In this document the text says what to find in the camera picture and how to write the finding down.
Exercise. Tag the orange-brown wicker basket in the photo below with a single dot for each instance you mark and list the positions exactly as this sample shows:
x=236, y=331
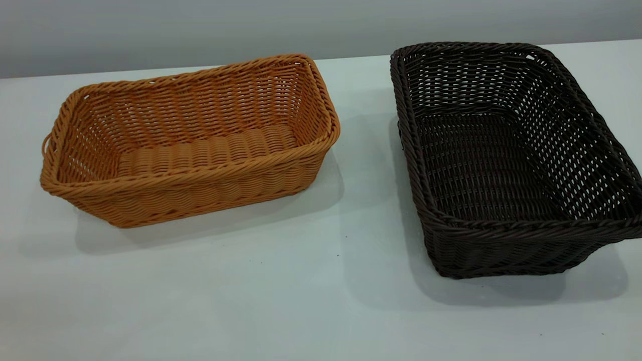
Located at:
x=200, y=200

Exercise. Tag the dark brown wicker basket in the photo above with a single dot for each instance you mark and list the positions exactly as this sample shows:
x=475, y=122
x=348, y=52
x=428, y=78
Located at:
x=481, y=165

